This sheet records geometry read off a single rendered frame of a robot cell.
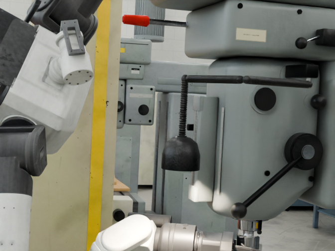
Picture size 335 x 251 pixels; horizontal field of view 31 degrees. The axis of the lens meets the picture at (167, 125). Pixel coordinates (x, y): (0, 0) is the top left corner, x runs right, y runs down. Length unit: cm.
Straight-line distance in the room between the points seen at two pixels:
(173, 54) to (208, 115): 946
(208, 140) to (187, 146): 10
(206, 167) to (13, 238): 40
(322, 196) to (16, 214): 60
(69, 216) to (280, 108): 192
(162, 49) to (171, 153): 951
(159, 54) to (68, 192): 779
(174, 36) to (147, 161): 235
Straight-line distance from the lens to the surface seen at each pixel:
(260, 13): 113
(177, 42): 1068
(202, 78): 107
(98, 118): 290
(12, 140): 128
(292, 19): 116
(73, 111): 140
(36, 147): 126
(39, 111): 135
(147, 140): 963
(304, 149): 116
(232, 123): 116
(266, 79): 102
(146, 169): 968
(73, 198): 293
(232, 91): 116
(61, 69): 134
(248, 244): 127
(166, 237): 126
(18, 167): 127
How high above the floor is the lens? 155
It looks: 3 degrees down
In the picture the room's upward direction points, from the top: 3 degrees clockwise
